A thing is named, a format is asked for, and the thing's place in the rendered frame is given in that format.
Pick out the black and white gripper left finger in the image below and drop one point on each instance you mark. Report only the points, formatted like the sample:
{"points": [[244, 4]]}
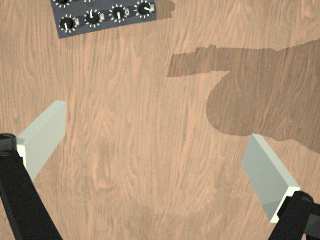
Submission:
{"points": [[26, 213]]}

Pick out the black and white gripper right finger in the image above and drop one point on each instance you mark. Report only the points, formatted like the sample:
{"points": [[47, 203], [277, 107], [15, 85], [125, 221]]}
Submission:
{"points": [[274, 187]]}

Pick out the grey knob box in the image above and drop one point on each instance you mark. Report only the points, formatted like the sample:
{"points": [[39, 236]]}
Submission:
{"points": [[78, 17]]}

